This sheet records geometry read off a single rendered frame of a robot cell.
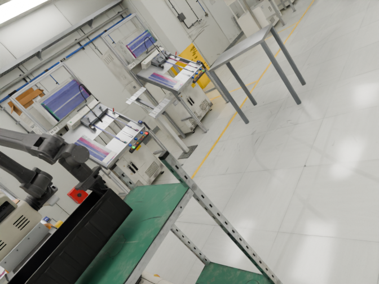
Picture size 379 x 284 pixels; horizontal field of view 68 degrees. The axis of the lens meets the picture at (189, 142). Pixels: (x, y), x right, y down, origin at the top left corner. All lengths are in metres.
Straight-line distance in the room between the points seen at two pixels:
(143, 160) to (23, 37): 2.98
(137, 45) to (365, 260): 3.73
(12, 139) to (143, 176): 2.77
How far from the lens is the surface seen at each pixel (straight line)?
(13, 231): 1.53
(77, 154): 0.94
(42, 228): 1.52
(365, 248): 1.75
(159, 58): 4.43
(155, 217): 1.00
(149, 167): 3.79
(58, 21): 5.86
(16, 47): 5.46
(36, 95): 3.98
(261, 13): 6.93
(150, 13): 6.20
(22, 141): 1.06
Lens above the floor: 1.39
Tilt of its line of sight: 19 degrees down
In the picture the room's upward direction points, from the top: 39 degrees counter-clockwise
